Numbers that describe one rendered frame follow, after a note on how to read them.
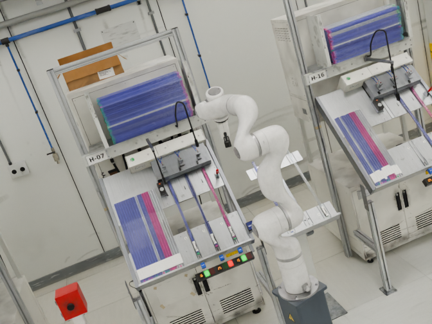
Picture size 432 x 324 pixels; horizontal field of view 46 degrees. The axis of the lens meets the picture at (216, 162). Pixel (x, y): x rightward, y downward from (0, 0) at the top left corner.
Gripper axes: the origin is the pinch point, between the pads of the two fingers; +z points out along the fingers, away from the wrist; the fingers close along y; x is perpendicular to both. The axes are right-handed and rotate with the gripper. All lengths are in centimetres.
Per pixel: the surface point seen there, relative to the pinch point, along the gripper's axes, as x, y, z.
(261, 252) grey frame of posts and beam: 3, 25, 69
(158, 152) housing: -42, -34, 29
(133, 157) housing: -57, -33, 27
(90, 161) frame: -81, -32, 20
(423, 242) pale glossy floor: 115, -1, 144
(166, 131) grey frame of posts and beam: -35, -43, 22
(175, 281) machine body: -52, 16, 91
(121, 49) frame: -46, -68, -24
